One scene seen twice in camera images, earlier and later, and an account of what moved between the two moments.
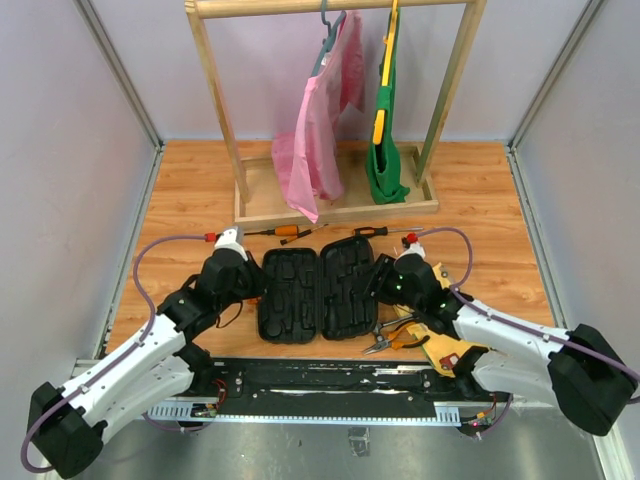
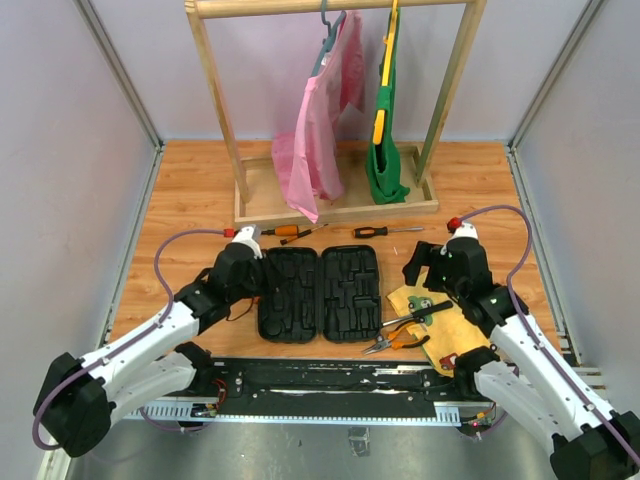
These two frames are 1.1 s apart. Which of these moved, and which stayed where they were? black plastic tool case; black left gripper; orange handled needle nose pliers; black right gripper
Moved: black right gripper
Stayed: black left gripper; orange handled needle nose pliers; black plastic tool case
